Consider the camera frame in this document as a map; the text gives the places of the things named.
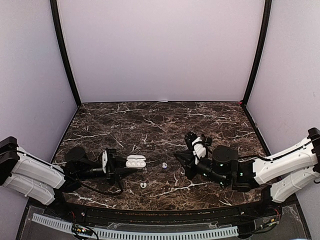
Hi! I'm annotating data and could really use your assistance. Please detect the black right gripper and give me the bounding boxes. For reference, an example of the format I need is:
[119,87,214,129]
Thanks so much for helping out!
[174,149,229,186]

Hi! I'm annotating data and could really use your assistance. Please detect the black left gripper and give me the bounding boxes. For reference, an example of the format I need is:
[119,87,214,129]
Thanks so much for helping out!
[76,156,138,186]

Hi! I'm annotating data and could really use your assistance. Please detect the white earbud charging case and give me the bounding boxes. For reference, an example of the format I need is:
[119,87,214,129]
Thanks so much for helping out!
[125,155,147,169]

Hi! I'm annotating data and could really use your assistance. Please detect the white earbud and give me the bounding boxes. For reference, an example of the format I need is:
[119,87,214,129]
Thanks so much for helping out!
[140,182,147,189]
[162,162,168,169]

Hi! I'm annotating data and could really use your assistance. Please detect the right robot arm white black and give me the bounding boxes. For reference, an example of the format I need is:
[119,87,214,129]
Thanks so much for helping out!
[174,127,320,217]

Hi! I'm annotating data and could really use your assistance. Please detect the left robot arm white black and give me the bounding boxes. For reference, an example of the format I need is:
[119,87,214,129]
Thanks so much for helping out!
[0,136,147,218]

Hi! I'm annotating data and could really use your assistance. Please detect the black earbud charging case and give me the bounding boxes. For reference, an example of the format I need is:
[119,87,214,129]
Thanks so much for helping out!
[201,134,213,147]

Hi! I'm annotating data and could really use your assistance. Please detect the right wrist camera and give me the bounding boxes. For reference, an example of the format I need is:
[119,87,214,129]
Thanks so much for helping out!
[184,132,209,165]

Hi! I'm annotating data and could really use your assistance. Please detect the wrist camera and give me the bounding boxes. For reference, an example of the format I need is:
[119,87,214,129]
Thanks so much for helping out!
[101,148,117,174]
[184,132,209,165]

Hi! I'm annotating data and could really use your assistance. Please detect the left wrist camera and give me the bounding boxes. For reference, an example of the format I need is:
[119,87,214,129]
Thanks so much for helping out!
[101,148,117,174]

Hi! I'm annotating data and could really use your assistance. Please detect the black front table rail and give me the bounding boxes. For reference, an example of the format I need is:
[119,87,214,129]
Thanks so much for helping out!
[67,202,261,224]

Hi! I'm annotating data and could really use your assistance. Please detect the white slotted cable duct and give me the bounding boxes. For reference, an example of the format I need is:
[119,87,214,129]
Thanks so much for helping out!
[31,213,239,240]

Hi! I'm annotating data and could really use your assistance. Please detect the left black frame post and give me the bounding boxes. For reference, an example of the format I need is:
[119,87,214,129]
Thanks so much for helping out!
[49,0,82,108]

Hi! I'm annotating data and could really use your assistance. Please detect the black frame post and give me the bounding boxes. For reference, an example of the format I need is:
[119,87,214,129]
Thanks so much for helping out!
[241,0,272,108]
[49,0,82,108]

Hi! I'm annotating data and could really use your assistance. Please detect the right black frame post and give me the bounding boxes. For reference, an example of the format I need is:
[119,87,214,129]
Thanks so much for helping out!
[241,0,272,108]

